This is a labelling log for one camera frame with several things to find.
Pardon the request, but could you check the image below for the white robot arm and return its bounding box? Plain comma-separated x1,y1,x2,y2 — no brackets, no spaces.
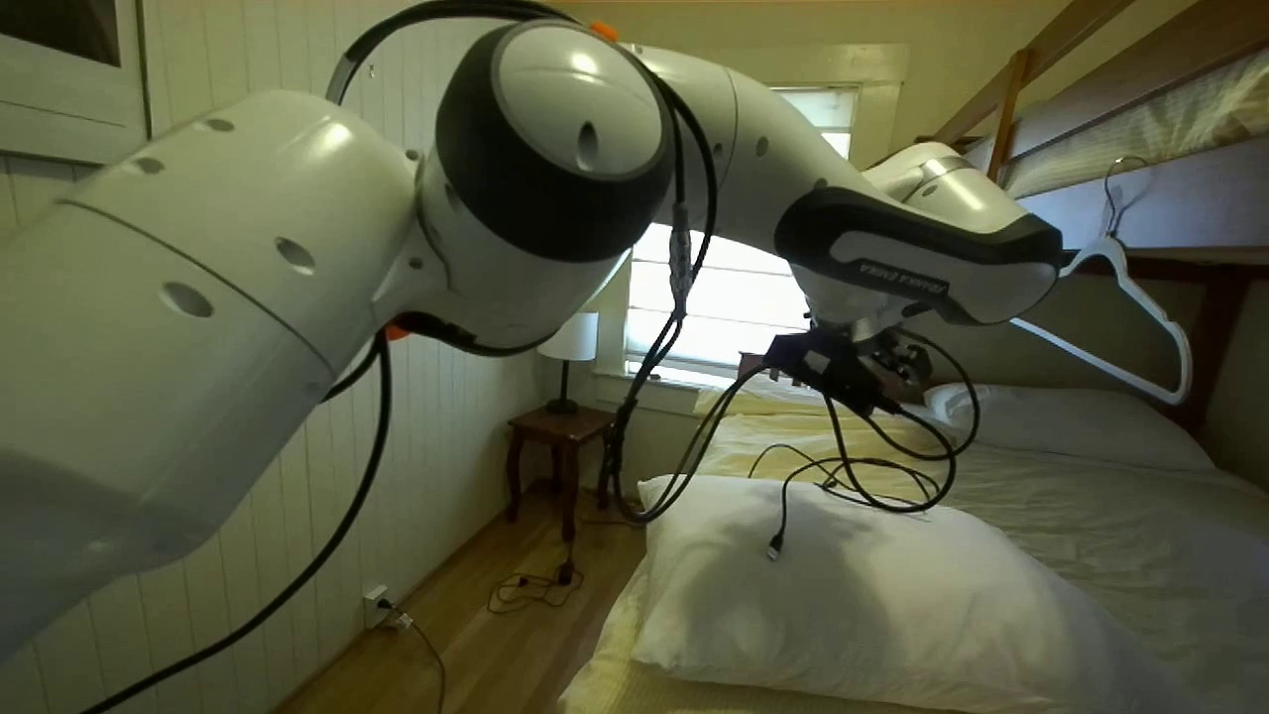
0,22,1064,654

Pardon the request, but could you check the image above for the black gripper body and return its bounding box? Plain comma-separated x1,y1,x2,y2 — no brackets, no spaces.
764,330,897,413

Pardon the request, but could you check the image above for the large white front pillow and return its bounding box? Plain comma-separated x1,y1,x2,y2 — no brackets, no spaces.
630,471,1195,714

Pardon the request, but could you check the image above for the white back pillow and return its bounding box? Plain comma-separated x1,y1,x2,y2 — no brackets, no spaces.
925,385,1214,471

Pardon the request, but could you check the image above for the dark wooden nightstand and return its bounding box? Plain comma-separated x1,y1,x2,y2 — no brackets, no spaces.
503,409,609,545

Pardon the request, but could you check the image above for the thin black cable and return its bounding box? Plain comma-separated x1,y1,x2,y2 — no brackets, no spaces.
745,392,965,561

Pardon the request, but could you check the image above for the upper bunk mattress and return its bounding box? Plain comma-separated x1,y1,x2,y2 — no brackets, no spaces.
1004,48,1269,194

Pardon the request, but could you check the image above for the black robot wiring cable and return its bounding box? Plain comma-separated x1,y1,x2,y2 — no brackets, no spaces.
75,0,987,714

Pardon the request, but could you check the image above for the grey bed sheet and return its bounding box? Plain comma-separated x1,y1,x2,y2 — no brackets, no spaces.
909,447,1269,714

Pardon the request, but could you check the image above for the white window blind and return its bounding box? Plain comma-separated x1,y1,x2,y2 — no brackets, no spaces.
624,85,860,381

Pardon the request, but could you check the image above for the framed wall picture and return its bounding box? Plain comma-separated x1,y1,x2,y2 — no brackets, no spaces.
0,0,145,164

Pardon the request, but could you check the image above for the white plastic clothes hanger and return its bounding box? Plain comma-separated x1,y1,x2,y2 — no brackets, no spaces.
1013,158,1195,409

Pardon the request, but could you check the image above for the floor power cord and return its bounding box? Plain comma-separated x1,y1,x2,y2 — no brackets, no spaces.
359,528,592,714

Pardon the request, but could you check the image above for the white table lamp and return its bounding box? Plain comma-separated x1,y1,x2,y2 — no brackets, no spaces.
540,309,598,413

